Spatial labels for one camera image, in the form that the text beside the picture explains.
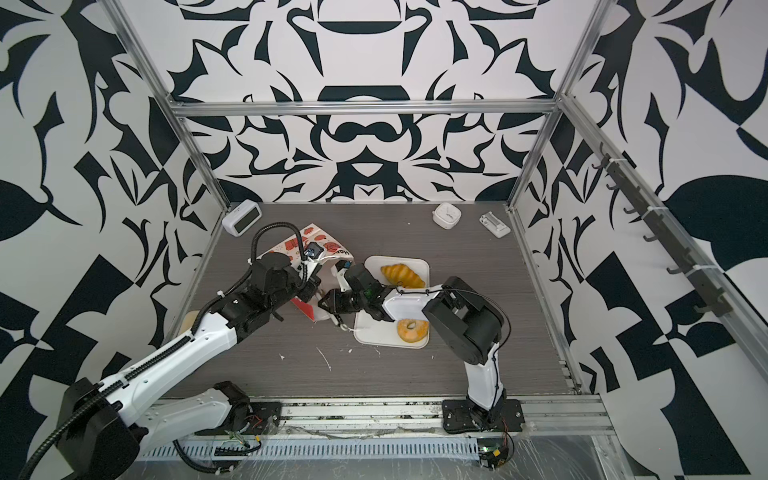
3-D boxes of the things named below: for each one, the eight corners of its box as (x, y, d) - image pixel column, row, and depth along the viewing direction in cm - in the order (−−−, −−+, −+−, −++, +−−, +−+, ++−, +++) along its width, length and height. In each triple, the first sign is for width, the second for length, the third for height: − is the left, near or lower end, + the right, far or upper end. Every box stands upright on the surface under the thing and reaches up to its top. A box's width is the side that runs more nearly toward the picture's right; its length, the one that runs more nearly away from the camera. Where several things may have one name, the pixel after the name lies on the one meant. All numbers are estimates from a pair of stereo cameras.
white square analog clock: (428, 220, 117) (428, 214, 114) (441, 205, 122) (442, 199, 120) (450, 232, 113) (451, 226, 111) (463, 216, 118) (464, 210, 116)
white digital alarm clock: (228, 233, 112) (220, 220, 107) (253, 212, 119) (246, 198, 114) (239, 239, 111) (231, 225, 105) (263, 217, 118) (257, 203, 112)
